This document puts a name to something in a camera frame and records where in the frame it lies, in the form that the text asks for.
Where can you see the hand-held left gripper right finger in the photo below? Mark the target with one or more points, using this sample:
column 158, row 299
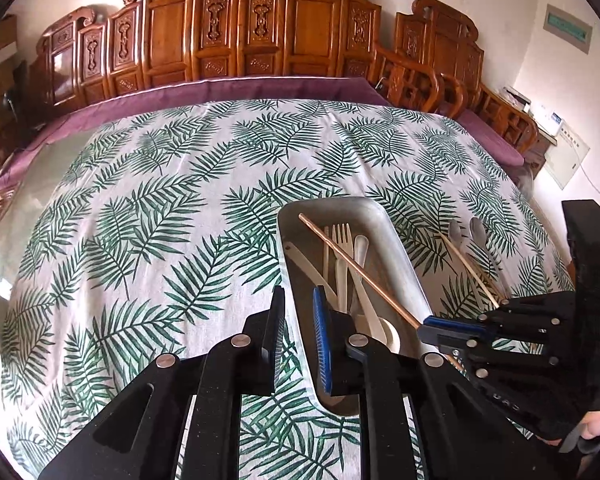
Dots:
column 322, row 340

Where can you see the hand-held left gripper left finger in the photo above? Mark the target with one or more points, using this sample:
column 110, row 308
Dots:
column 272, row 345

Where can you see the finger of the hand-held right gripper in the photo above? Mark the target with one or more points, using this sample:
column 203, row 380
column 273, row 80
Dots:
column 450, row 327
column 510, row 365

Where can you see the cream plastic knife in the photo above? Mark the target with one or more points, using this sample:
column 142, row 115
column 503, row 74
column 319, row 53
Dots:
column 305, row 265

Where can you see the brown wooden chopstick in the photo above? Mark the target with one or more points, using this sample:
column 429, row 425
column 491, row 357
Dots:
column 360, row 272

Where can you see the cream plastic fork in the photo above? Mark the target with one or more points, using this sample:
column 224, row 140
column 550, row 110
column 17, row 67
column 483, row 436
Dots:
column 341, row 260

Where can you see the cream plastic spoon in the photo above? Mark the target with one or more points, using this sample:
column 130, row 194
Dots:
column 479, row 232
column 362, row 252

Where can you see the grey metal tray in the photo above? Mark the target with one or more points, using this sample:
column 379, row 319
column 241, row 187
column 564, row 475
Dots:
column 370, row 215

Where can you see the light bamboo chopstick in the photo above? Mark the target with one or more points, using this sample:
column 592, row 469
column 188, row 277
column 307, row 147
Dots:
column 482, row 277
column 467, row 267

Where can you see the white small appliance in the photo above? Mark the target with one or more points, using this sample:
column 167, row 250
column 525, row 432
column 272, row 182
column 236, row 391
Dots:
column 547, row 119

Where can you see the leaf-print tablecloth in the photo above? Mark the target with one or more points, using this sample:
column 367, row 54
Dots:
column 155, row 210

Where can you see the purple armchair cushion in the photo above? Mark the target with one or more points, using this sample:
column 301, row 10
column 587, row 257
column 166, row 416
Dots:
column 485, row 132

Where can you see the purple sofa cushion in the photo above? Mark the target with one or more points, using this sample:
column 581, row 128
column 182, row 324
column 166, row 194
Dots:
column 130, row 110

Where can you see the carved wooden armchair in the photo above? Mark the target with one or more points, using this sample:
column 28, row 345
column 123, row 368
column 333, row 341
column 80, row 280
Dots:
column 445, row 45

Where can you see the carved wooden sofa bench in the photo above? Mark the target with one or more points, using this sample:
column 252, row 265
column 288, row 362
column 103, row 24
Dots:
column 300, row 25

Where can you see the brown cardboard box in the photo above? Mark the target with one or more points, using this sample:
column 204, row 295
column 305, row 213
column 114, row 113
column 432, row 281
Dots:
column 4, row 32

